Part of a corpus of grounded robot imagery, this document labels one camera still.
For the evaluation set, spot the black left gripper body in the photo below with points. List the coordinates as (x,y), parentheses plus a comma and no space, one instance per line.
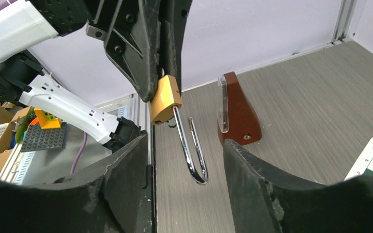
(65,16)

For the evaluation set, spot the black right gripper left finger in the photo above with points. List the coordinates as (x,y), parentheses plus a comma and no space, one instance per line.
(101,198)

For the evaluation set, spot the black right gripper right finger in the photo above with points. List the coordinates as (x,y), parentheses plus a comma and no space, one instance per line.
(266,199)

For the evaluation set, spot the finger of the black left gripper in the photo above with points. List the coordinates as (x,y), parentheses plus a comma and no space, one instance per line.
(132,39)
(173,18)

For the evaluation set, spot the brass padlock with long shackle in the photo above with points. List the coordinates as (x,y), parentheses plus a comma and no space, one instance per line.
(166,105)

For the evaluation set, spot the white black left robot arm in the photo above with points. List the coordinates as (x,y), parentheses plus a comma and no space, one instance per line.
(23,82)

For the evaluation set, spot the yellow toy block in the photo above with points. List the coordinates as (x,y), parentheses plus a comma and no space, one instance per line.
(47,120)

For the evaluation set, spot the cardboard box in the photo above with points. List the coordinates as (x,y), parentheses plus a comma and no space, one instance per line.
(6,137)

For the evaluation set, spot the grey studded base plate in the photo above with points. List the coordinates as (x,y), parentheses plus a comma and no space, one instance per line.
(43,139)

